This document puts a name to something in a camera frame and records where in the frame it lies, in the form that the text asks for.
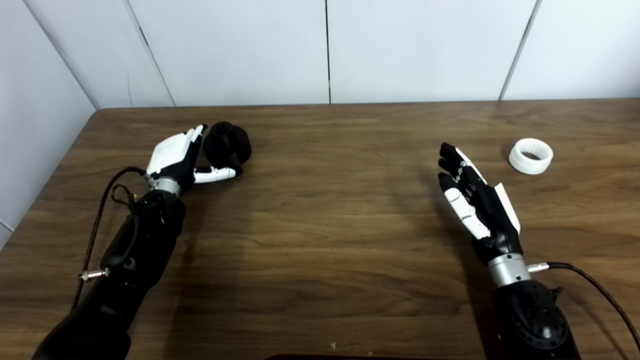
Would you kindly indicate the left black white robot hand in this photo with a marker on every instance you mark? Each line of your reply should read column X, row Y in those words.
column 172, row 155

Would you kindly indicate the round black plastic part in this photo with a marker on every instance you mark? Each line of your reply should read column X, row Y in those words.
column 230, row 142

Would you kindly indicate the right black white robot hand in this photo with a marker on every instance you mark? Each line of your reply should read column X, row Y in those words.
column 492, row 215

